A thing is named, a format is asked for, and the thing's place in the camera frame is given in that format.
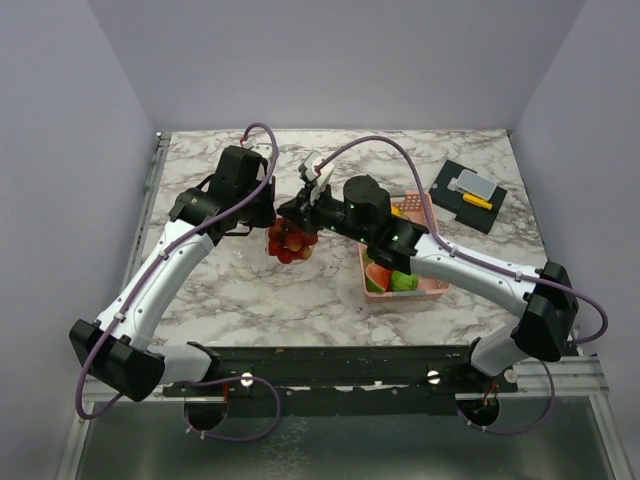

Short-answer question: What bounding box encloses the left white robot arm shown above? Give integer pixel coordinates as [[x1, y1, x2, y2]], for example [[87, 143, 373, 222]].
[[69, 144, 276, 401]]

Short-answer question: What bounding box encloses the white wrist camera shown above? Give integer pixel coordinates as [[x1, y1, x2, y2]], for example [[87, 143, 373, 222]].
[[298, 151, 335, 206], [241, 139, 275, 162]]

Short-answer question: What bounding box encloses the black mounting rail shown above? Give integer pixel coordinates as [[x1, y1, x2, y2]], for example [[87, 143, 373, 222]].
[[163, 345, 517, 418]]

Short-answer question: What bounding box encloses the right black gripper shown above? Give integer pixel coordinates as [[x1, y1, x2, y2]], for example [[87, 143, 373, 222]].
[[278, 179, 372, 246]]

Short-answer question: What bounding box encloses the yellow small tool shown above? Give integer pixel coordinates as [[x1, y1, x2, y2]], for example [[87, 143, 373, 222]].
[[463, 193, 493, 211]]

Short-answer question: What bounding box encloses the green round fruit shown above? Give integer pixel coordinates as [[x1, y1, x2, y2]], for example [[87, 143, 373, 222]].
[[389, 270, 419, 293]]

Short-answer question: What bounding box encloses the left aluminium frame rail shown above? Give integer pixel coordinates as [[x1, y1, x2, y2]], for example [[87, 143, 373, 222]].
[[119, 132, 172, 292]]

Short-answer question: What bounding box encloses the red cherry bunch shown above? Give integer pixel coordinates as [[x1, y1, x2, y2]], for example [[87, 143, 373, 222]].
[[267, 217, 321, 265]]

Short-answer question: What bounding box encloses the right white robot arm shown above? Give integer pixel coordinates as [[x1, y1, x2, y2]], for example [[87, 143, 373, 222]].
[[277, 175, 578, 391]]

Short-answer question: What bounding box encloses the clear zip top bag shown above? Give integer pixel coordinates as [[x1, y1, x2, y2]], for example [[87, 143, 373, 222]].
[[259, 199, 326, 269]]

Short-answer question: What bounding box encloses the watermelon slice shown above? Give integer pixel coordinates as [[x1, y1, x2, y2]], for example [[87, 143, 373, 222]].
[[364, 262, 393, 294]]

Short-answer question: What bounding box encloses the grey rectangular box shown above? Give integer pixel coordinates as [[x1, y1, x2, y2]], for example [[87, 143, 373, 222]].
[[455, 169, 497, 201]]

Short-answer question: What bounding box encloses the pink plastic basket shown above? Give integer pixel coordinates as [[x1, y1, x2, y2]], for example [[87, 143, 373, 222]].
[[358, 191, 452, 303]]

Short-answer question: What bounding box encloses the black scale board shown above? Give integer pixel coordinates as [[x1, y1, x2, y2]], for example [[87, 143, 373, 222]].
[[429, 160, 507, 234]]

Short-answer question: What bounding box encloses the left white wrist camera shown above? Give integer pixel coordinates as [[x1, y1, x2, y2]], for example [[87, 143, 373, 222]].
[[241, 139, 275, 162]]

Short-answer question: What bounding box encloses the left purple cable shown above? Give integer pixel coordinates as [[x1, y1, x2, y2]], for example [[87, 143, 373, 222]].
[[77, 122, 280, 420]]

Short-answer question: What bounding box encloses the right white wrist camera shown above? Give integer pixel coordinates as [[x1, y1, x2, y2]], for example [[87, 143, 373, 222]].
[[298, 151, 335, 206]]

